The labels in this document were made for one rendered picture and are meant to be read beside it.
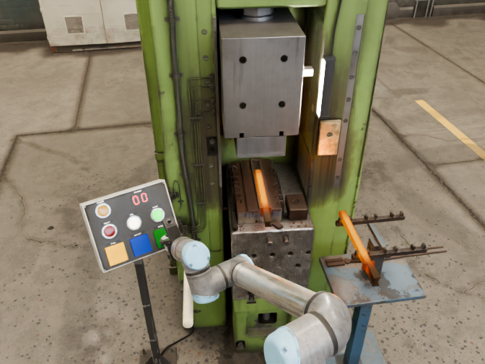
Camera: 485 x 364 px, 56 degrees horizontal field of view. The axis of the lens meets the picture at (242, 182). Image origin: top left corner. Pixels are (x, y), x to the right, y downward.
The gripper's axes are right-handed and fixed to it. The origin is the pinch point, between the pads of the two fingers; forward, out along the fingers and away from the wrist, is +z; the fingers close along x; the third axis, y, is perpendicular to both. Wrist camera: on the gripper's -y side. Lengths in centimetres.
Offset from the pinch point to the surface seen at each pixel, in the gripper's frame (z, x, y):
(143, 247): 2.2, -9.1, 1.9
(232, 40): -33, 34, -65
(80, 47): 522, 82, -189
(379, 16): -44, 93, -62
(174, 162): 15.9, 16.9, -26.6
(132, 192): 2.9, -7.1, -20.6
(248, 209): 3.2, 40.2, 2.5
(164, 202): 2.9, 4.1, -12.7
